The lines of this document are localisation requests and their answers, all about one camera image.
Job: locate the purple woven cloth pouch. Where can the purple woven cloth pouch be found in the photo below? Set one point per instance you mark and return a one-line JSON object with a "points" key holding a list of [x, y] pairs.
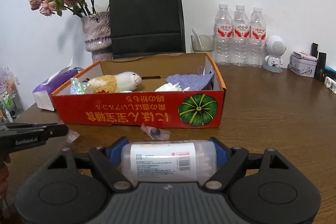
{"points": [[195, 82]]}

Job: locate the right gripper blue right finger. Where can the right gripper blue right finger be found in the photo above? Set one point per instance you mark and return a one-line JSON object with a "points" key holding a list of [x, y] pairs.
{"points": [[231, 165]]}

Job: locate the clear water bottle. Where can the clear water bottle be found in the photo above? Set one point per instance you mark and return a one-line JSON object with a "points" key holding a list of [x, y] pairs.
{"points": [[258, 37], [242, 30], [223, 34]]}

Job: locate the white plastic clip case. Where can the white plastic clip case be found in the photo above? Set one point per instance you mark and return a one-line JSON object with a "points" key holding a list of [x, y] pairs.
{"points": [[330, 84]]}

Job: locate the white labelled plastic jar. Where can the white labelled plastic jar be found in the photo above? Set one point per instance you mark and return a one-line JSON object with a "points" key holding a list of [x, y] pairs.
{"points": [[169, 161]]}

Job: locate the mottled purple ceramic vase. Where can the mottled purple ceramic vase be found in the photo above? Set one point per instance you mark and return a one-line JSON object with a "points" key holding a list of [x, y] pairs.
{"points": [[97, 36]]}

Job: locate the tall black cosmetic tube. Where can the tall black cosmetic tube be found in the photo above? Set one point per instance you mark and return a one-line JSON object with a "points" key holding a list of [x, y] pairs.
{"points": [[320, 67]]}

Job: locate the black lipstick tube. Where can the black lipstick tube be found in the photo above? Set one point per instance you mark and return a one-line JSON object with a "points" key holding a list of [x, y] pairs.
{"points": [[314, 50]]}

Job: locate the right clear water bottle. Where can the right clear water bottle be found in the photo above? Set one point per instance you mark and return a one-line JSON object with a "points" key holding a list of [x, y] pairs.
{"points": [[258, 37]]}

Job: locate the white robot figurine speaker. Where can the white robot figurine speaker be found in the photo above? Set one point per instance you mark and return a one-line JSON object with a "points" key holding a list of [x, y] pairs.
{"points": [[275, 47]]}

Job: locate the left clear water bottle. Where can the left clear water bottle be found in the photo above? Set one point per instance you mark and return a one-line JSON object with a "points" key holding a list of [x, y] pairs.
{"points": [[223, 34]]}

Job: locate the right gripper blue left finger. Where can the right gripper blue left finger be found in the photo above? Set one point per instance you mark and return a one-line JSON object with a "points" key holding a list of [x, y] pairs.
{"points": [[105, 162]]}

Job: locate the green tinted glass cup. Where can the green tinted glass cup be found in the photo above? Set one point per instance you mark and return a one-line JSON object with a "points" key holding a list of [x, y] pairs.
{"points": [[207, 43]]}

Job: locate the white yellow plush sheep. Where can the white yellow plush sheep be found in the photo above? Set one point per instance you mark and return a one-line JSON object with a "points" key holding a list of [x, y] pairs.
{"points": [[121, 83]]}

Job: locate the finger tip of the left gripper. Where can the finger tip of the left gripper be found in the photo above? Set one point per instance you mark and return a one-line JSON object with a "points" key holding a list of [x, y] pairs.
{"points": [[20, 129]]}

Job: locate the small clear plastic wrapper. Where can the small clear plastic wrapper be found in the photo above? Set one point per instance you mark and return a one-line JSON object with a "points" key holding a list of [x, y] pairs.
{"points": [[70, 134]]}

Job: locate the white tissue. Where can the white tissue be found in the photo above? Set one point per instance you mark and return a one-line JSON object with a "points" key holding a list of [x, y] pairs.
{"points": [[169, 87]]}

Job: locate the black paper shopping bag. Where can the black paper shopping bag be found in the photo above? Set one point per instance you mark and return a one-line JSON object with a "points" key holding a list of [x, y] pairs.
{"points": [[146, 27]]}

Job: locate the clear wrapper with dark item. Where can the clear wrapper with dark item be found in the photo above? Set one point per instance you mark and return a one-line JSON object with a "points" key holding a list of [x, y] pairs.
{"points": [[156, 133]]}

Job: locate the person hand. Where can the person hand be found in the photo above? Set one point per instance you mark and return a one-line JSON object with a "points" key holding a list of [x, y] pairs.
{"points": [[4, 175]]}

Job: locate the red pumpkin cardboard box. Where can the red pumpkin cardboard box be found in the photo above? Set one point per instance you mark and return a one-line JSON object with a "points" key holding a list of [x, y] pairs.
{"points": [[177, 109]]}

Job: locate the white spoon in cup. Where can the white spoon in cup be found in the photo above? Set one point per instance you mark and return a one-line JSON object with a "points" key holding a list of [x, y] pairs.
{"points": [[197, 38]]}

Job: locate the iridescent package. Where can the iridescent package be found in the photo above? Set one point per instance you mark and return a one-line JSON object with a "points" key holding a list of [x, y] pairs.
{"points": [[78, 87]]}

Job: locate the small decorated tin box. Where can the small decorated tin box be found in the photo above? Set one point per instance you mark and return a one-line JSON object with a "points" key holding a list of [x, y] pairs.
{"points": [[303, 64]]}

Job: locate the purple tissue pack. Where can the purple tissue pack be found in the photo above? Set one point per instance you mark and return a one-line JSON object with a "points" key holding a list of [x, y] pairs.
{"points": [[42, 93]]}

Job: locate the middle clear water bottle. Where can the middle clear water bottle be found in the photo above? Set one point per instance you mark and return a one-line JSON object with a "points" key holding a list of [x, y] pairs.
{"points": [[242, 30]]}

